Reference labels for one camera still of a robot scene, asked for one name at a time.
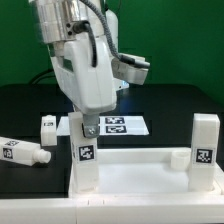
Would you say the white desk top tray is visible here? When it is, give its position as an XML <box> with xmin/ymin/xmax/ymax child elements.
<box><xmin>68</xmin><ymin>148</ymin><xmax>224</xmax><ymax>198</ymax></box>

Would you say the black cable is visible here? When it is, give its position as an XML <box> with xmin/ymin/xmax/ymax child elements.
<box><xmin>29</xmin><ymin>68</ymin><xmax>56</xmax><ymax>85</ymax></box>

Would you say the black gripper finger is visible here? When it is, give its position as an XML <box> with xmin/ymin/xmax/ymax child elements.
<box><xmin>83</xmin><ymin>114</ymin><xmax>100</xmax><ymax>138</ymax></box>

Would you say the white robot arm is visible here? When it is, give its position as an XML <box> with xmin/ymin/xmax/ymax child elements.
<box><xmin>29</xmin><ymin>0</ymin><xmax>117</xmax><ymax>138</ymax></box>

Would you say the white front fence bar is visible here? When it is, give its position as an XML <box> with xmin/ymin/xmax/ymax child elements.
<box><xmin>0</xmin><ymin>195</ymin><xmax>224</xmax><ymax>224</ymax></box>

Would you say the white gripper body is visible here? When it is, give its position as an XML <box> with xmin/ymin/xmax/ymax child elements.
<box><xmin>49</xmin><ymin>35</ymin><xmax>117</xmax><ymax>115</ymax></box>

